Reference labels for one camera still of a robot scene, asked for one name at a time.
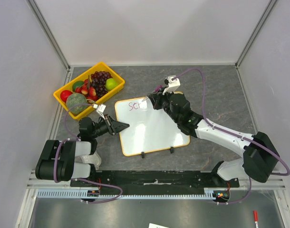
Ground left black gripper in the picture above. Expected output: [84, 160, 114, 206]
[91, 114, 129, 139]

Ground purple whiteboard marker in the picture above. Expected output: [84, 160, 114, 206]
[142, 85, 162, 102]

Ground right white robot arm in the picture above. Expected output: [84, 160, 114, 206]
[147, 92, 279, 187]

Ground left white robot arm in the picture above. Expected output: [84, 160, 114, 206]
[35, 114, 130, 187]

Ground yellow-framed whiteboard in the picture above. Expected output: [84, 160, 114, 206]
[115, 97, 190, 156]

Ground white whiteboard eraser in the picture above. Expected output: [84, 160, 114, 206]
[75, 152, 102, 170]

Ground red cherry bunch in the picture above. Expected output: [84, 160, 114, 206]
[76, 79, 98, 101]

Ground light green apple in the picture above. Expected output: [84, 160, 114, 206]
[105, 78, 118, 91]

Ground green netted melon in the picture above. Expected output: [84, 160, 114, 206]
[66, 93, 88, 115]

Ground dark purple grape bunch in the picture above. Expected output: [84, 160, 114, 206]
[91, 71, 111, 98]

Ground green lime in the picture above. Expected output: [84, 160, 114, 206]
[72, 81, 84, 92]

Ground red apple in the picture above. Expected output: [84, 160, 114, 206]
[60, 90, 73, 103]

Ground white paper sheet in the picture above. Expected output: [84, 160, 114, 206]
[148, 223, 168, 228]

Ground red pen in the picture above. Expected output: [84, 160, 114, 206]
[253, 210, 259, 228]

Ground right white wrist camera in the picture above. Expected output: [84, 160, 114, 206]
[163, 75, 181, 94]

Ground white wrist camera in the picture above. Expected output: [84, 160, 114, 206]
[92, 104, 106, 119]
[163, 75, 181, 94]

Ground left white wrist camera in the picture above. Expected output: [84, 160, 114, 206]
[92, 104, 106, 119]

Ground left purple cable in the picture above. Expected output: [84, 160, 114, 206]
[53, 103, 123, 205]

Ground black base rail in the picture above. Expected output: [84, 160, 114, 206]
[70, 169, 241, 196]

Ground white slotted cable duct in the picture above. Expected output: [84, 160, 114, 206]
[37, 189, 216, 200]

